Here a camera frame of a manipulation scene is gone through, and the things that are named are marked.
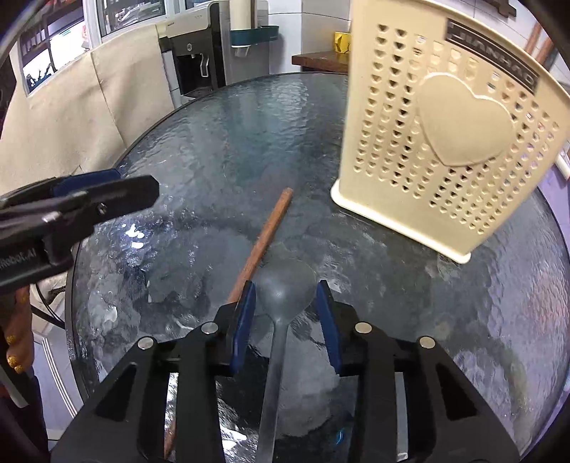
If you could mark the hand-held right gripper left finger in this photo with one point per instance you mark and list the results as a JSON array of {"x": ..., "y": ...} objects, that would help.
[{"x": 242, "y": 329}]

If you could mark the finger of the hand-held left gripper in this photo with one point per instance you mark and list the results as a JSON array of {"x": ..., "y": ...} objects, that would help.
[
  {"x": 84, "y": 180},
  {"x": 124, "y": 196}
]

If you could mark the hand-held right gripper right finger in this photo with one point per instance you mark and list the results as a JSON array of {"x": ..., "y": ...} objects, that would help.
[{"x": 329, "y": 329}]

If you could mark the metal spoon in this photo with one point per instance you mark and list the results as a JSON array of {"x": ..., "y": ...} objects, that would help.
[{"x": 280, "y": 289}]

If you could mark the brown wooden chopstick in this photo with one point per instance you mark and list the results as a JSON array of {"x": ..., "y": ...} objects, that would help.
[
  {"x": 262, "y": 240},
  {"x": 532, "y": 38},
  {"x": 545, "y": 51}
]

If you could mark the beige perforated utensil holder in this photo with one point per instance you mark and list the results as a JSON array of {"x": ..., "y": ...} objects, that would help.
[{"x": 445, "y": 133}]

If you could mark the beige cloth cover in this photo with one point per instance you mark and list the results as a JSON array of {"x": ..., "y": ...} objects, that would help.
[{"x": 89, "y": 115}]

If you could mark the person's foot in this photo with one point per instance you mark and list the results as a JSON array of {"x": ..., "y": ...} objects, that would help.
[{"x": 18, "y": 329}]

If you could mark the window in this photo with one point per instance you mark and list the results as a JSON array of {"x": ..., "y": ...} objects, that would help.
[{"x": 53, "y": 40}]

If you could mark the water dispenser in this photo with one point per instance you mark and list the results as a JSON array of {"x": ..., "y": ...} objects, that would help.
[{"x": 200, "y": 53}]

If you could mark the white paper cup dispenser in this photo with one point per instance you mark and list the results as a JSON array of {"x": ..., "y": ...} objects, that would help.
[{"x": 245, "y": 15}]

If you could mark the wooden side table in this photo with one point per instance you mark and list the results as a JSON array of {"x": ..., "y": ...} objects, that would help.
[{"x": 320, "y": 61}]

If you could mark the yellow cup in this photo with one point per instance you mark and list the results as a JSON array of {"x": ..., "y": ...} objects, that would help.
[{"x": 342, "y": 43}]

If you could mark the purple floral cloth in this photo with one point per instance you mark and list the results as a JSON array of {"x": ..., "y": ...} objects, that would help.
[{"x": 559, "y": 187}]

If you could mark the teal wall holder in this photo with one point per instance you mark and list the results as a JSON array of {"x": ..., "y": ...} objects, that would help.
[{"x": 254, "y": 36}]

